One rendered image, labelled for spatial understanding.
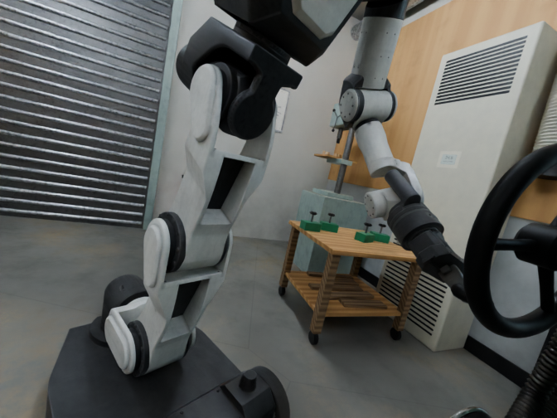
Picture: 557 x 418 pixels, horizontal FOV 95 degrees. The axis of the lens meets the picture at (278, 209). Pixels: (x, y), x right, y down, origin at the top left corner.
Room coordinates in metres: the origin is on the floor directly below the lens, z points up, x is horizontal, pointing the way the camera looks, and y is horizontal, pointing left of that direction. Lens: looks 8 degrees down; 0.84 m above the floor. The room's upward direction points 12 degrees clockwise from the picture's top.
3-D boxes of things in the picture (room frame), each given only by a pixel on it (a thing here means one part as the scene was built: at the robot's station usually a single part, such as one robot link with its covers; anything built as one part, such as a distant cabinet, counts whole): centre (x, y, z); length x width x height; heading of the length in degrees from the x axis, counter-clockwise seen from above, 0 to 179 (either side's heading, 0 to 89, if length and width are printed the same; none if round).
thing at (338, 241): (1.55, -0.49, 0.32); 0.66 x 0.57 x 0.64; 111
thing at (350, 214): (2.40, -0.51, 0.79); 0.62 x 0.48 x 1.58; 22
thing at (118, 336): (0.71, 0.30, 0.28); 0.21 x 0.20 x 0.13; 49
